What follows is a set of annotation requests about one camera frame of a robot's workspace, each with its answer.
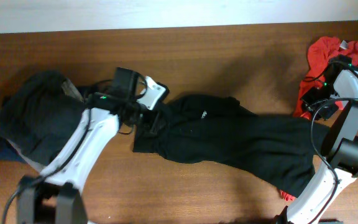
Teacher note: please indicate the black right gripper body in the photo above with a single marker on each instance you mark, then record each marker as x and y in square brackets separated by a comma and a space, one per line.
[312, 98]

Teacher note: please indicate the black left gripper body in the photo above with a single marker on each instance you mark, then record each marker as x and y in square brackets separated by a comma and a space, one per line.
[147, 117]

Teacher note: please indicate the black polo shirt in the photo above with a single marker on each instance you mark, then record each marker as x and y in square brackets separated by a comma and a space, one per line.
[197, 128]

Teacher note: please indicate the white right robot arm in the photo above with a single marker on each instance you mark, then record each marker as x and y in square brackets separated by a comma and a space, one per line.
[339, 155]

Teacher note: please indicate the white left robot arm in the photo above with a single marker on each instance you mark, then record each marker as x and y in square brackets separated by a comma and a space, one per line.
[55, 196]

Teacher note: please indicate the red garment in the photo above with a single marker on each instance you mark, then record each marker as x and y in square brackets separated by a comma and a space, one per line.
[301, 169]

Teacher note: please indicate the grey folded garment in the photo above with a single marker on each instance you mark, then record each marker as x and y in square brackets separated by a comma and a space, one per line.
[9, 151]

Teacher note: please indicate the dark folded garment on pile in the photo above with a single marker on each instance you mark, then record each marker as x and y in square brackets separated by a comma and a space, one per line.
[40, 118]

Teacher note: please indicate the navy folded garment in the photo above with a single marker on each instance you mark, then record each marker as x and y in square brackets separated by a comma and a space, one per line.
[36, 122]

